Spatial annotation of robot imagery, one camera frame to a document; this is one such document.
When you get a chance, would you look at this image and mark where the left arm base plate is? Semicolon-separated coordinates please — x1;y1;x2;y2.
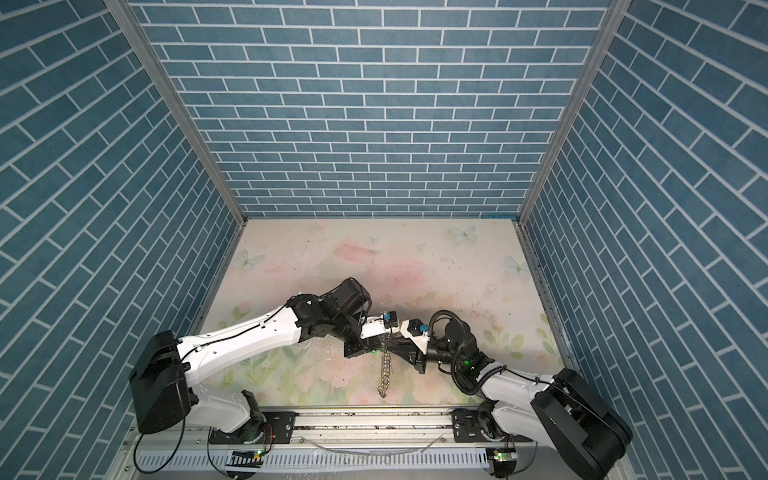
209;411;296;446

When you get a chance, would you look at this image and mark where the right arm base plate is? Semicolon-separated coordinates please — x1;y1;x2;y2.
450;408;512;443

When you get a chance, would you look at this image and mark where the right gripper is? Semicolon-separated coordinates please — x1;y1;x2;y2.
388;334;465;376

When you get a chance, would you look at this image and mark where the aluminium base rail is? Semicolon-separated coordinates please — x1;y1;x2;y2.
122;407;535;451

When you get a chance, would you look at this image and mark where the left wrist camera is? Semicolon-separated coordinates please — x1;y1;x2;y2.
360;311;400;340

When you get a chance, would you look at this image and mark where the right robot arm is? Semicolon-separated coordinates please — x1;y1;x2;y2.
383;310;633;479

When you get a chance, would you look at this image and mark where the white cable duct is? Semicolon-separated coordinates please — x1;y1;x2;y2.
137;448;489;473

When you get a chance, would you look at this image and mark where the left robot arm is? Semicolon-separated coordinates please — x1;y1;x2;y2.
129;278;398;435

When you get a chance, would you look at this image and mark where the right corner aluminium post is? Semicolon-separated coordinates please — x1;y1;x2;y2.
518;0;631;226

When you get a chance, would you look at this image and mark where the large keyring with chain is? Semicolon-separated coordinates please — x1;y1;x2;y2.
377;333;392;398

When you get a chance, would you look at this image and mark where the corner aluminium post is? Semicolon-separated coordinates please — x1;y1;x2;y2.
104;0;247;227
518;0;631;226

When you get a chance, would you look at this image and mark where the left corner aluminium post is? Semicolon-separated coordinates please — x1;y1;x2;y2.
104;0;247;227

